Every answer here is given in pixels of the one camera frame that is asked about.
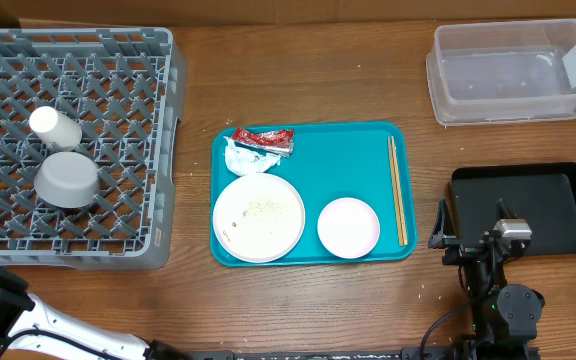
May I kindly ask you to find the red foil snack wrapper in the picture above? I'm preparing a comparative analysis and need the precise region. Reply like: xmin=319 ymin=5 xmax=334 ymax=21
xmin=231 ymin=128 xmax=294 ymax=157

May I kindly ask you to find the black plastic tray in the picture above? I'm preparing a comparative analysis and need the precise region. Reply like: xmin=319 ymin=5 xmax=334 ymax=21
xmin=450 ymin=162 xmax=576 ymax=256

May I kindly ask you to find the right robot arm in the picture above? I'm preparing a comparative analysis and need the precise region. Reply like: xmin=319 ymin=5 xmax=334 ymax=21
xmin=418 ymin=200 xmax=545 ymax=360

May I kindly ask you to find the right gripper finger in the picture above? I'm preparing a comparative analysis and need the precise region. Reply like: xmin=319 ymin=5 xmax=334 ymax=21
xmin=496 ymin=198 xmax=516 ymax=220
xmin=428 ymin=199 xmax=456 ymax=249

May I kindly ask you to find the large white plate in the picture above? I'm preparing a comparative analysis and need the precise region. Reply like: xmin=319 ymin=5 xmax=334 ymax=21
xmin=212 ymin=173 xmax=306 ymax=264

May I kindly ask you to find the grey dishwasher rack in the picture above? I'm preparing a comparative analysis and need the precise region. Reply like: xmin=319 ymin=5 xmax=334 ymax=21
xmin=0 ymin=28 xmax=187 ymax=270

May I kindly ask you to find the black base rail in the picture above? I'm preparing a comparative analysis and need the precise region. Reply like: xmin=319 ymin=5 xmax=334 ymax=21
xmin=189 ymin=346 xmax=541 ymax=360

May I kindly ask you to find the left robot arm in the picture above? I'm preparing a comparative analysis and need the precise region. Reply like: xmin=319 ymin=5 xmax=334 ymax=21
xmin=0 ymin=267 xmax=190 ymax=360

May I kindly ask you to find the clear plastic container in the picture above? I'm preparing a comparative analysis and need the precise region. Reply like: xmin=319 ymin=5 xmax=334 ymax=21
xmin=426 ymin=19 xmax=576 ymax=126

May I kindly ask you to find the brown cardboard backdrop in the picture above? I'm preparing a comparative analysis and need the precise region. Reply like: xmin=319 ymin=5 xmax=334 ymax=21
xmin=0 ymin=0 xmax=576 ymax=27

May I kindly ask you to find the crumpled white napkin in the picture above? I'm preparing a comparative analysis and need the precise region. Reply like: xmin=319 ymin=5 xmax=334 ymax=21
xmin=224 ymin=137 xmax=281 ymax=176

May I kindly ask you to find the right wooden chopstick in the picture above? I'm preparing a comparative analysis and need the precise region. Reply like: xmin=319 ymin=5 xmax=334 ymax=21
xmin=389 ymin=136 xmax=408 ymax=247

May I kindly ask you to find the grey bowl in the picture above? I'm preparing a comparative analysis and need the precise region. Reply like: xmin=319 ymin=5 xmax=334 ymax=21
xmin=34 ymin=152 xmax=99 ymax=209

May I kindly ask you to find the teal plastic tray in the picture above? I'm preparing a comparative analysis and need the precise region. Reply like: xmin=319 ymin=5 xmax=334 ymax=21
xmin=209 ymin=120 xmax=418 ymax=268

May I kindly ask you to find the white paper cup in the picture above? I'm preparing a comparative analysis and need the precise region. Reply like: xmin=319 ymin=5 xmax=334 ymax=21
xmin=29 ymin=106 xmax=82 ymax=151

